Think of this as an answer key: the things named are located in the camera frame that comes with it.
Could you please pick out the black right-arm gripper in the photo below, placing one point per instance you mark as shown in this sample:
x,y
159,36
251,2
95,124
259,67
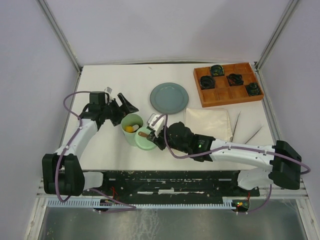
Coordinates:
x,y
157,140

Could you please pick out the dark rolled item middle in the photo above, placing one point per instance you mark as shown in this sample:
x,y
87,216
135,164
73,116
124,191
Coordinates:
x,y
235,79

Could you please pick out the mint green cup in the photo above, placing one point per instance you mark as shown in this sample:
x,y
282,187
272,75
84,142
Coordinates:
x,y
130,120

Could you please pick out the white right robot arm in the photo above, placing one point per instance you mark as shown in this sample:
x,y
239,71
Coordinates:
x,y
277,164

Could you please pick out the dark rolled item right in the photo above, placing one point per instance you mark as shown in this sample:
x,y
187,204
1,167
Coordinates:
x,y
253,89

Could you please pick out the white folded cloth napkin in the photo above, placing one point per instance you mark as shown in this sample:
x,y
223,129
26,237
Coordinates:
x,y
214,123

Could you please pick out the blue-grey ceramic plate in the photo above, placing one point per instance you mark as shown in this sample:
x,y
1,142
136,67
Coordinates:
x,y
169,98

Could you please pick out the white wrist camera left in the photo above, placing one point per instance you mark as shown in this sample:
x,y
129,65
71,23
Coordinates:
x,y
108,93

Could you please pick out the aluminium frame post left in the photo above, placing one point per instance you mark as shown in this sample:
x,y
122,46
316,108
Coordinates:
x,y
48,13

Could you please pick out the dark rolled item left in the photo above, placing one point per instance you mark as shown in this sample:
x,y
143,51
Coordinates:
x,y
207,82

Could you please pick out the dark rolled item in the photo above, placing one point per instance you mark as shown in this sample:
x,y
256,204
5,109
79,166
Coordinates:
x,y
235,79
207,82
216,70
253,89

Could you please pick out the rice ball with seaweed band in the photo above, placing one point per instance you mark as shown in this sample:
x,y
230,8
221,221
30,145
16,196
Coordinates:
x,y
135,127

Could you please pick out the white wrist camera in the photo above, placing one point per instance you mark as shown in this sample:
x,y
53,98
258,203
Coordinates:
x,y
108,93
156,123

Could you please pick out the aluminium frame post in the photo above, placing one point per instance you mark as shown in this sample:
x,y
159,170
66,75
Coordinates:
x,y
280,27
48,13

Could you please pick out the wooden compartment tray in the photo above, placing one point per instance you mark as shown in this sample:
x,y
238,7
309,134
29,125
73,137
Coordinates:
x,y
223,94

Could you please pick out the steel serving tongs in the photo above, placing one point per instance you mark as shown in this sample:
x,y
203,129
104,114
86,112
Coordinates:
x,y
243,132

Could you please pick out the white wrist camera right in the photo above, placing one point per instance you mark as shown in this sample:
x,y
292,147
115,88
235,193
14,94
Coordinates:
x,y
156,123

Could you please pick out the dark rolled item far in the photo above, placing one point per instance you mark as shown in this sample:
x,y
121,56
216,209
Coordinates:
x,y
216,70

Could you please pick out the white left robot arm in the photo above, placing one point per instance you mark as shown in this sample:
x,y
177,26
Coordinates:
x,y
61,170

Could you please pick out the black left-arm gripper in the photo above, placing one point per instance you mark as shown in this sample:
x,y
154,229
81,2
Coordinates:
x,y
126,106

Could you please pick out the mint lid with brown handle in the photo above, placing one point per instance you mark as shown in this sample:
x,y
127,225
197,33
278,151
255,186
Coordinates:
x,y
141,141

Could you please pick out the white cable duct strip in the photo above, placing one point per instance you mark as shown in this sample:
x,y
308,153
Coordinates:
x,y
151,201

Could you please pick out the aluminium frame post right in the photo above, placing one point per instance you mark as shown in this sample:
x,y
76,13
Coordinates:
x,y
280,27

